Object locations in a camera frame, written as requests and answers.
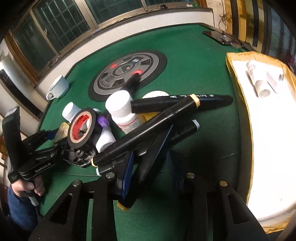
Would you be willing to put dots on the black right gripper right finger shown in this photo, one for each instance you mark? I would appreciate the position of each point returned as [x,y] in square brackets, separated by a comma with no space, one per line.
[154,157]

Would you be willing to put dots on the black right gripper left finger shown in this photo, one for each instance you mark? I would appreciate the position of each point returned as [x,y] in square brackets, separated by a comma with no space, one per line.
[127,184]

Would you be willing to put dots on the yellow jar white lid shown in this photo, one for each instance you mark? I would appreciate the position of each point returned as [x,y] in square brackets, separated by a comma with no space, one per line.
[148,108]

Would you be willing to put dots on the cream cartoon toy gadget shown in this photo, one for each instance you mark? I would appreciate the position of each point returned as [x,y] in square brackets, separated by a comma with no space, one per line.
[62,132]

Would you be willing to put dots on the white pill bottle red label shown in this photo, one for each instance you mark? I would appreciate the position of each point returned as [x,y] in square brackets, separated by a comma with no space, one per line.
[119,106]

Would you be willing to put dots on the black tape roll red core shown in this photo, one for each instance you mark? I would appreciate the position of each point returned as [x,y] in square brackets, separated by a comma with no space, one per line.
[83,130]

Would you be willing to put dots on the small white bottle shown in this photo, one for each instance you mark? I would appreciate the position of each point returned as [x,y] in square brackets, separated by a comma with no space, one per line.
[69,111]

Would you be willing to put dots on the black marker yellow band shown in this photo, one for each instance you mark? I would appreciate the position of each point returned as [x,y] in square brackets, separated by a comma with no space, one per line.
[153,125]

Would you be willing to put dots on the person's left hand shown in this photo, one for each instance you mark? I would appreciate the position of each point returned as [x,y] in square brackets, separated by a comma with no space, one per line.
[21,187]

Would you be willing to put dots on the black marker grey cap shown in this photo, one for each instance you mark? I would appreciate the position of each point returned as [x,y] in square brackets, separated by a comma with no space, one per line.
[173,134]

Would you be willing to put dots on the black marker on top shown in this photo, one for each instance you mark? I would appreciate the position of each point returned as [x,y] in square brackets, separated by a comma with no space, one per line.
[207,101]

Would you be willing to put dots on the white ceramic mug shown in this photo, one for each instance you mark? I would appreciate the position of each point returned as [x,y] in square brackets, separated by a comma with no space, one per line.
[57,88]

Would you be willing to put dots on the round mahjong table control panel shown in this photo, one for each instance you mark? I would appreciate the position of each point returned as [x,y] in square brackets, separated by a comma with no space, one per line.
[147,64]

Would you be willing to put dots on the white bottle in box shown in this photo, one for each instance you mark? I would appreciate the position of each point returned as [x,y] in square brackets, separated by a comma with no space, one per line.
[259,79]

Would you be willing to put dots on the yellow lined storage box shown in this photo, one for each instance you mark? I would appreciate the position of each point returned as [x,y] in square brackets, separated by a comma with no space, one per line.
[268,136]

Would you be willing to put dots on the black phone on table edge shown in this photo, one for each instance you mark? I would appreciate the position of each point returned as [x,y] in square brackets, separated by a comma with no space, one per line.
[221,38]

